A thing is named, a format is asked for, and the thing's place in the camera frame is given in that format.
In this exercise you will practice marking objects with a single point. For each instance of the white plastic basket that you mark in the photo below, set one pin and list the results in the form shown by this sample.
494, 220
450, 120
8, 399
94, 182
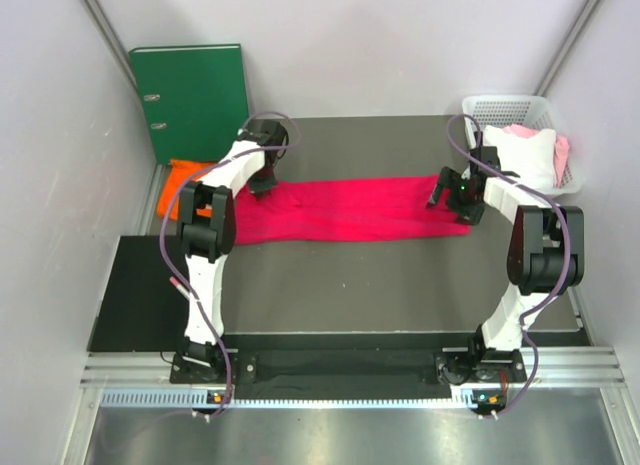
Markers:
534, 112

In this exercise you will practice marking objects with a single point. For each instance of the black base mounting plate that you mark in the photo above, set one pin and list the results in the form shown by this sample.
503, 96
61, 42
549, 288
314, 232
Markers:
342, 366

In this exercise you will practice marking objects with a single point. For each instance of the orange t shirt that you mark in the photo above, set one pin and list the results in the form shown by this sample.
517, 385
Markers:
180, 169

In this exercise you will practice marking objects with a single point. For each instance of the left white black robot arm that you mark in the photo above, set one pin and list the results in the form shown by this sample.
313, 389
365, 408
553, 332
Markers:
207, 233

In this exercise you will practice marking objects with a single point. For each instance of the black mat left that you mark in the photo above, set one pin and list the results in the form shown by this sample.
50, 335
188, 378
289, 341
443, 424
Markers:
141, 311

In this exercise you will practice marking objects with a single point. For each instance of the white t shirt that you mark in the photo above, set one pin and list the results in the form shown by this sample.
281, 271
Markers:
531, 160

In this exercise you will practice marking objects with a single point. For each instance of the green ring binder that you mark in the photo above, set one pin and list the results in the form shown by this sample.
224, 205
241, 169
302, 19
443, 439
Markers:
194, 99

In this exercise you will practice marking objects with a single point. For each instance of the aluminium frame rail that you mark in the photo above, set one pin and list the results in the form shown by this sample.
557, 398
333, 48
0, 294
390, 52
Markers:
144, 381

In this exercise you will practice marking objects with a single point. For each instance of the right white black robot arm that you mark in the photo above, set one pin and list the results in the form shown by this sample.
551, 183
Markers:
545, 257

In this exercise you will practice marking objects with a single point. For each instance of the light pink t shirt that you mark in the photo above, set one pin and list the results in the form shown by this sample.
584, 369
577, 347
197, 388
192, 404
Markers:
561, 145

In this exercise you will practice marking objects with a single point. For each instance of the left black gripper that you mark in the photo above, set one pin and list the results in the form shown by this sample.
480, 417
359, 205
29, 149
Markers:
260, 188

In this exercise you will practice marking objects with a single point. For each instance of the white pink-tipped pen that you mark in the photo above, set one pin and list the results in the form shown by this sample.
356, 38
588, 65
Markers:
180, 287

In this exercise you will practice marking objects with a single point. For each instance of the magenta t shirt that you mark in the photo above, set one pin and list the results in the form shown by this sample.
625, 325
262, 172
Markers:
345, 210

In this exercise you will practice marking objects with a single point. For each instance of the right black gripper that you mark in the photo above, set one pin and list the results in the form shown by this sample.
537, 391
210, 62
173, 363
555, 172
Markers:
450, 180

